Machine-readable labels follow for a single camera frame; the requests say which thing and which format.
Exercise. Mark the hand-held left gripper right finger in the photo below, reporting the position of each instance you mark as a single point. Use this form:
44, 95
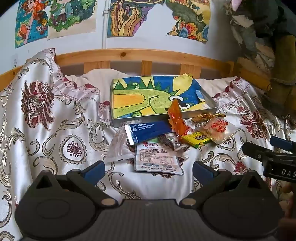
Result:
203, 172

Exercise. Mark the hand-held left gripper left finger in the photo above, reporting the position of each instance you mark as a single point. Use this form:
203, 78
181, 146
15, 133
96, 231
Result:
94, 172

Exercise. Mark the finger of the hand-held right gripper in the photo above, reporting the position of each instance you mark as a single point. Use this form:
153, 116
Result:
254, 149
281, 143

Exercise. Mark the yellow green snack packet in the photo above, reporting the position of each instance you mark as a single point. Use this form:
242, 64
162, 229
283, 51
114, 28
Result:
196, 139

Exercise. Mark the clear plastic packet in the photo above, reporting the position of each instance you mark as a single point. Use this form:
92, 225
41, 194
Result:
119, 148

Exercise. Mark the clear rice cracker packet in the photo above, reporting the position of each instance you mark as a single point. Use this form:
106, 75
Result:
217, 129

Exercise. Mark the dark red snack packet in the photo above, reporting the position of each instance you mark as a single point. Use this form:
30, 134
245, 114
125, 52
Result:
167, 141

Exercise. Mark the white snack packet red label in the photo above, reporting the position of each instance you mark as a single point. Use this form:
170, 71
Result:
157, 160

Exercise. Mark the gold snack packet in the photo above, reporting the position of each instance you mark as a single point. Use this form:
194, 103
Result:
201, 118

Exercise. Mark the orange clear snack packet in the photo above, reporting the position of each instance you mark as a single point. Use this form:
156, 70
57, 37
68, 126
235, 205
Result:
177, 118

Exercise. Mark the blue snack packet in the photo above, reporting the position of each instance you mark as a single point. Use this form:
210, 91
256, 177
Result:
150, 129

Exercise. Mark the metal tray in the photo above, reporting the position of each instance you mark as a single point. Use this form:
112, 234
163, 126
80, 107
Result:
138, 119

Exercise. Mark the dark green cloth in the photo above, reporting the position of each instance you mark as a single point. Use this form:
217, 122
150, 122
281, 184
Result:
277, 106

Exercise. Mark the floral satin blanket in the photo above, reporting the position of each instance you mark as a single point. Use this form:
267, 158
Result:
46, 129

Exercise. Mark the dinosaur drawing paper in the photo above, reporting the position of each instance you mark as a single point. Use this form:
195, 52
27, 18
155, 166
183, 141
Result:
150, 97

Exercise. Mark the white pillow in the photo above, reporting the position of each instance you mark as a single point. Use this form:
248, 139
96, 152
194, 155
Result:
92, 78

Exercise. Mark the pile of hanging clothes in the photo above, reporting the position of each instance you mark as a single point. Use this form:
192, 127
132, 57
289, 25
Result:
245, 30

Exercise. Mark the wooden bed headboard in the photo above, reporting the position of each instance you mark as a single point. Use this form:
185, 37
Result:
138, 55

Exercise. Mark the black garment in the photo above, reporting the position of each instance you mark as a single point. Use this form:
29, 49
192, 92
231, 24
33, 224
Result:
272, 18

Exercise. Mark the pink cloth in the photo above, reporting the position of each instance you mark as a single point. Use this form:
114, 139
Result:
235, 4

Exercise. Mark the wooden slat frame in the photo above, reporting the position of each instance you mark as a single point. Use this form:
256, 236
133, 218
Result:
252, 74

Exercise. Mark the tan post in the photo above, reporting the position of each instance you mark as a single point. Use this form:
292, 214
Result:
285, 64

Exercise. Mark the white wall pipe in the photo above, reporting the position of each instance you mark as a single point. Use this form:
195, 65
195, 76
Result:
104, 27

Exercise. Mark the swirl seaweed wall poster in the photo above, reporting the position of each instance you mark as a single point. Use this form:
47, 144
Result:
129, 18

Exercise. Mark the blond child wall poster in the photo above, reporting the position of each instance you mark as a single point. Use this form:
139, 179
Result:
69, 16

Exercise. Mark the blue girl wall poster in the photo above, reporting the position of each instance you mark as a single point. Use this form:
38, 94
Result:
30, 23

